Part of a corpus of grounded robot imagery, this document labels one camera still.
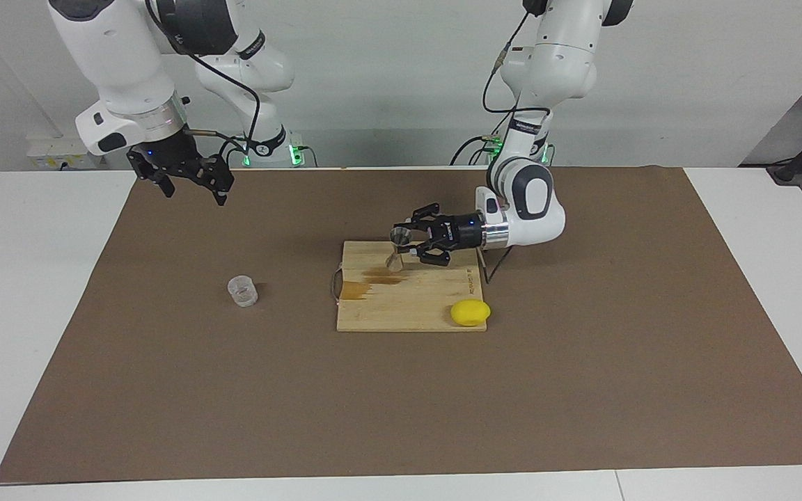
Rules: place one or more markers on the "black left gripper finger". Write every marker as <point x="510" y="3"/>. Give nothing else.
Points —
<point x="427" y="219"/>
<point x="436" y="256"/>

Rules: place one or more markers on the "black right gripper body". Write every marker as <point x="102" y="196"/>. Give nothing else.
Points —
<point x="173" y="156"/>

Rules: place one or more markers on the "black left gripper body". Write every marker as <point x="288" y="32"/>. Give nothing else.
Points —
<point x="462" y="233"/>

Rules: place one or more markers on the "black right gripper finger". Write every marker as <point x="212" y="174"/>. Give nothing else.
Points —
<point x="218" y="175"/>
<point x="149" y="170"/>

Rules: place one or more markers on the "steel jigger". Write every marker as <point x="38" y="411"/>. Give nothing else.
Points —
<point x="395" y="263"/>

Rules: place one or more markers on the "clear plastic cup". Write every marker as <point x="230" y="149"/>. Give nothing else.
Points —
<point x="242" y="292"/>

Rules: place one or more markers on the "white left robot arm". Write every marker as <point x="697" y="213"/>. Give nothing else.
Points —
<point x="547" y="69"/>

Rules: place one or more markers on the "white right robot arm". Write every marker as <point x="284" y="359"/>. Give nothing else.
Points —
<point x="122" y="56"/>

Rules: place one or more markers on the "wooden cutting board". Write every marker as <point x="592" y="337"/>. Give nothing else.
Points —
<point x="415" y="299"/>

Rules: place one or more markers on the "yellow lemon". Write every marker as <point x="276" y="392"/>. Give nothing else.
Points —
<point x="470" y="313"/>

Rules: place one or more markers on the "white power strip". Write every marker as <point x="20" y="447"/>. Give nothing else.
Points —
<point x="60" y="153"/>

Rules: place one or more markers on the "brown table mat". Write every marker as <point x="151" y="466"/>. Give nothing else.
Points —
<point x="234" y="403"/>

